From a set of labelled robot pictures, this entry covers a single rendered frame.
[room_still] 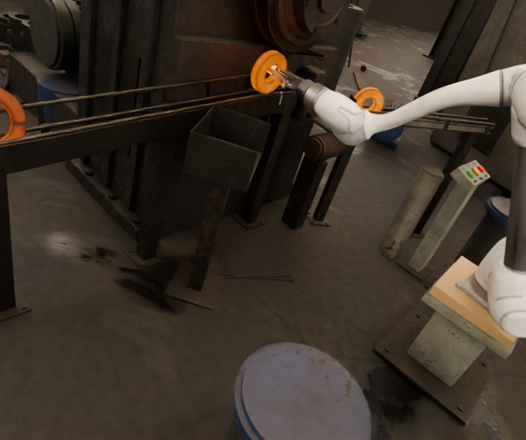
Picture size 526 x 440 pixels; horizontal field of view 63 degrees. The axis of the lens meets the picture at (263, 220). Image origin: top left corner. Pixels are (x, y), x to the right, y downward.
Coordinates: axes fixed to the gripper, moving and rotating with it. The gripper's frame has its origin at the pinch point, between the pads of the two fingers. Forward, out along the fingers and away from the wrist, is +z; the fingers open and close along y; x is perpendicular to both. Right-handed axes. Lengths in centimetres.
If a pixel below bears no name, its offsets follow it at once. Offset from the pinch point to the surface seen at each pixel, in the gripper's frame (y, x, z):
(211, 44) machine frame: -15.0, 1.2, 17.2
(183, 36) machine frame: -24.0, 1.7, 21.8
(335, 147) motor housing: 53, -35, -11
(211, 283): -21, -82, -22
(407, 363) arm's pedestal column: 19, -77, -97
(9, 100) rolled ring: -83, -15, 13
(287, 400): -65, -37, -85
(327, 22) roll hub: 24.4, 17.9, 0.5
